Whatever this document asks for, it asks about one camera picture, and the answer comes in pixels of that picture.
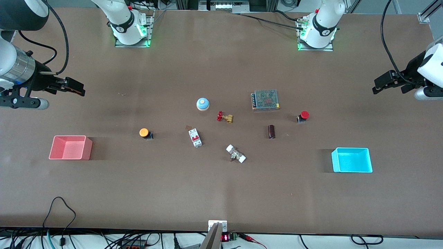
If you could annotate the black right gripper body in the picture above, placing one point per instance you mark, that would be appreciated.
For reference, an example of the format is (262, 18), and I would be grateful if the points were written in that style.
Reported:
(41, 80)

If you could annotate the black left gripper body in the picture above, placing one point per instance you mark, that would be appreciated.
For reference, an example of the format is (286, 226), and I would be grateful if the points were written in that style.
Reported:
(410, 72)

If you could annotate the yellow push button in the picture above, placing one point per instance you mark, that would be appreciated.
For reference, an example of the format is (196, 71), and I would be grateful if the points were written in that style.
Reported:
(144, 132)

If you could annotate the red push button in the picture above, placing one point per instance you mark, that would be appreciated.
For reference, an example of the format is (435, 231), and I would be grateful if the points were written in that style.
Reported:
(304, 114)

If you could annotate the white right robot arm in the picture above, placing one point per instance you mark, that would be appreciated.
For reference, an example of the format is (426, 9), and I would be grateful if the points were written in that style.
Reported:
(20, 14)

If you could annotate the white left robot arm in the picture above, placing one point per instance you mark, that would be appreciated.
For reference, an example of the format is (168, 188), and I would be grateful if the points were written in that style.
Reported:
(323, 24)

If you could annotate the pink plastic box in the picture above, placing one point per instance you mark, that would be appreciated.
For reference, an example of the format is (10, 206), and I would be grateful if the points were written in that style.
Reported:
(69, 148)

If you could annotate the cyan plastic box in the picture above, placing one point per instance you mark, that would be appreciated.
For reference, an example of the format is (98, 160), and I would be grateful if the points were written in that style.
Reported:
(353, 160)

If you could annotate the metal mesh power supply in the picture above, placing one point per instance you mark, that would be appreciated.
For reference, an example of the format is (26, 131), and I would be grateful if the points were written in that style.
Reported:
(265, 100)

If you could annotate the dark red cylinder capacitor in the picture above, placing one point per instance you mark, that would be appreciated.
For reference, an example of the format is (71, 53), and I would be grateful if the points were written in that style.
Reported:
(271, 131)

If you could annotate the blue and white bell button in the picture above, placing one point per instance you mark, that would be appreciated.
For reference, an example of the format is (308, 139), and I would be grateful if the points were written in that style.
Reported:
(202, 103)

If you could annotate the white red circuit breaker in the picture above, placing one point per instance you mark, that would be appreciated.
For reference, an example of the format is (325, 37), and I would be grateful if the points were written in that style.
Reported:
(195, 137)

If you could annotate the metal fitting white ends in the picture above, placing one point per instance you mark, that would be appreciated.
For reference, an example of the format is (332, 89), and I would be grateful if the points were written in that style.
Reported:
(236, 154)

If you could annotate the white power strip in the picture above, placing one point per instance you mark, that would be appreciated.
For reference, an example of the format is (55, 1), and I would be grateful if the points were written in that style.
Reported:
(225, 6)

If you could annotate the grey metal bar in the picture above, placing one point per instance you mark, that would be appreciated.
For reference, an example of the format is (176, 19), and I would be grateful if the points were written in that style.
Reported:
(213, 240)

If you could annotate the red clip lead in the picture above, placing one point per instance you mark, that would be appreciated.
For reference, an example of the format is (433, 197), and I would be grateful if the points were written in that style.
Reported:
(251, 238)

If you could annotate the red digit display module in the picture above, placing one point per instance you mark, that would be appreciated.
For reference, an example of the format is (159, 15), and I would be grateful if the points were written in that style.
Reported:
(225, 237)

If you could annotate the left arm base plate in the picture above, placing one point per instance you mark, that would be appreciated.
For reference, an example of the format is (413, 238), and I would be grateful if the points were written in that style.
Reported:
(327, 48)

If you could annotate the aluminium frame profile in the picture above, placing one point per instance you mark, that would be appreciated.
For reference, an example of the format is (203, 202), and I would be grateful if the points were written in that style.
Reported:
(429, 12)

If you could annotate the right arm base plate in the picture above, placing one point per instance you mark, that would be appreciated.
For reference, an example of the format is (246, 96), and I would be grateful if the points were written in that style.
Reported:
(133, 45)

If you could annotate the white mounting bracket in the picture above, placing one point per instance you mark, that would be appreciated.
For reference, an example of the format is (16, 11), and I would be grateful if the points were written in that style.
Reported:
(211, 224)

